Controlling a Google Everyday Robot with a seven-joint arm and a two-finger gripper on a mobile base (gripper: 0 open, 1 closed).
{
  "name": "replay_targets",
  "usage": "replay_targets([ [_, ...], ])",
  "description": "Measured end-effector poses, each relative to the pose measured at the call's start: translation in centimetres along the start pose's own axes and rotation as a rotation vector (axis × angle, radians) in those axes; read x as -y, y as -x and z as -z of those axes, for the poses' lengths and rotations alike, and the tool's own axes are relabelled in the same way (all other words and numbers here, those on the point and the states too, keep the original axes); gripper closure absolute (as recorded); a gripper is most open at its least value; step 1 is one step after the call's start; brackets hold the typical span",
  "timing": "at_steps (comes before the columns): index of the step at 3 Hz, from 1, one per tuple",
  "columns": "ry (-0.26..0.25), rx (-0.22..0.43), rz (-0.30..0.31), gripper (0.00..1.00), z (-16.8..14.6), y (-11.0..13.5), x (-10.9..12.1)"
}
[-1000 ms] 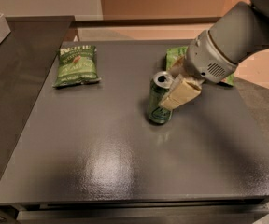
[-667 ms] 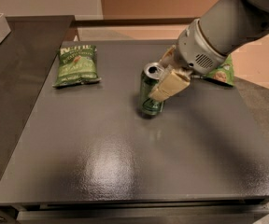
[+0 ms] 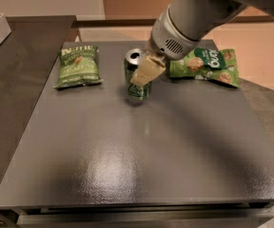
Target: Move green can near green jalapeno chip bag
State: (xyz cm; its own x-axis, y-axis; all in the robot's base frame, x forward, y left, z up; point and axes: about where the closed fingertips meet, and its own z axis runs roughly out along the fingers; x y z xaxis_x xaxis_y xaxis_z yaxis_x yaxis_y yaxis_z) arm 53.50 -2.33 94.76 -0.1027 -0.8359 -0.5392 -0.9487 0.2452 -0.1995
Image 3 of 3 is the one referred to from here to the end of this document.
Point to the green jalapeno chip bag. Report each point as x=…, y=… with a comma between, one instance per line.
x=78, y=67

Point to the green soda can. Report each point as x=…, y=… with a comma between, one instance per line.
x=136, y=88

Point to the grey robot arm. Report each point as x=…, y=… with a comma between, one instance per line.
x=213, y=13

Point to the green popcorn snack bag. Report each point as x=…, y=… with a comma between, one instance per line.
x=207, y=64

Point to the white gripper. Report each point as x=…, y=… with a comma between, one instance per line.
x=167, y=39

